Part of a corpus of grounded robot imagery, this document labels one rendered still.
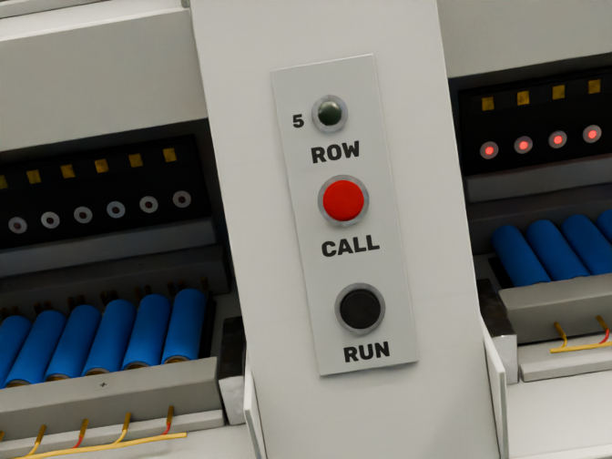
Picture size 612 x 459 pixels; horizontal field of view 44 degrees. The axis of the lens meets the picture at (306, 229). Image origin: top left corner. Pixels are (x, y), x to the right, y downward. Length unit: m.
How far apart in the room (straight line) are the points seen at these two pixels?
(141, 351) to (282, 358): 0.11
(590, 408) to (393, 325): 0.10
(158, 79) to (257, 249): 0.08
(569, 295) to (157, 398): 0.20
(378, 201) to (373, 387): 0.07
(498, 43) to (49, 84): 0.18
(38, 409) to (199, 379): 0.08
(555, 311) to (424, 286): 0.10
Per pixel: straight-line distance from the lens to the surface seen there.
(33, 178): 0.48
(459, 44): 0.32
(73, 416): 0.38
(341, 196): 0.29
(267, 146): 0.30
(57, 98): 0.33
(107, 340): 0.42
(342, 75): 0.30
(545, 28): 0.33
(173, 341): 0.40
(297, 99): 0.30
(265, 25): 0.30
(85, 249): 0.49
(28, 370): 0.42
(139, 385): 0.37
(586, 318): 0.39
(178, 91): 0.32
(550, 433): 0.35
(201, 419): 0.37
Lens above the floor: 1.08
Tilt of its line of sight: 5 degrees down
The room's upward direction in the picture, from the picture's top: 9 degrees counter-clockwise
